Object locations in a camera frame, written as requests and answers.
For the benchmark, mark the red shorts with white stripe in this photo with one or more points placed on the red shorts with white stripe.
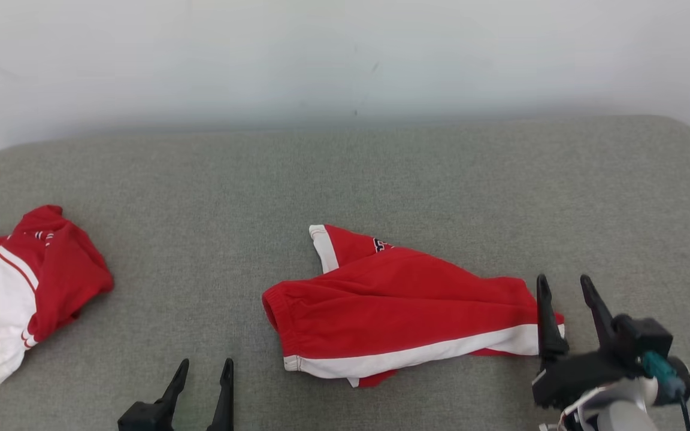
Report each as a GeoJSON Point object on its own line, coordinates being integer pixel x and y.
{"type": "Point", "coordinates": [393, 305]}

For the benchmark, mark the red and white shirt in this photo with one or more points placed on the red and white shirt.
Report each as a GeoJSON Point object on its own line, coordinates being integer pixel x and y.
{"type": "Point", "coordinates": [63, 269]}

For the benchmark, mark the grey fabric sofa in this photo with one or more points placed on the grey fabric sofa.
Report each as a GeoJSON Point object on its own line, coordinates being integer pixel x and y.
{"type": "Point", "coordinates": [345, 197]}

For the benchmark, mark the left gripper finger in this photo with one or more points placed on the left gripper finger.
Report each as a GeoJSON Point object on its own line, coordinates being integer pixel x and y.
{"type": "Point", "coordinates": [224, 395]}
{"type": "Point", "coordinates": [175, 386]}

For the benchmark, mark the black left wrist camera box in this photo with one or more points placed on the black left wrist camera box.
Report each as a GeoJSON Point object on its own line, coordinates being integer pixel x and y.
{"type": "Point", "coordinates": [144, 417]}

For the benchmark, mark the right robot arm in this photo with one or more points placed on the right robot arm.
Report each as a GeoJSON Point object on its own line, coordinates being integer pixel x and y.
{"type": "Point", "coordinates": [620, 413]}

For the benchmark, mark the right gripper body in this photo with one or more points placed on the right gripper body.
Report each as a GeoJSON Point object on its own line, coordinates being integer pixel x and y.
{"type": "Point", "coordinates": [584, 377]}

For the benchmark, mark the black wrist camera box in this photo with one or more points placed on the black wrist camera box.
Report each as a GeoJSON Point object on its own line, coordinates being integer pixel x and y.
{"type": "Point", "coordinates": [641, 338]}
{"type": "Point", "coordinates": [144, 417]}

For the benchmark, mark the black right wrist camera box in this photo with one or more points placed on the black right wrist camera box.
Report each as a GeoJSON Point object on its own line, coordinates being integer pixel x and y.
{"type": "Point", "coordinates": [641, 338]}

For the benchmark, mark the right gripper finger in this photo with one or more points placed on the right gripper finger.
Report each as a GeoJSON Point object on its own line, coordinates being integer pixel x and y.
{"type": "Point", "coordinates": [598, 308]}
{"type": "Point", "coordinates": [548, 323]}

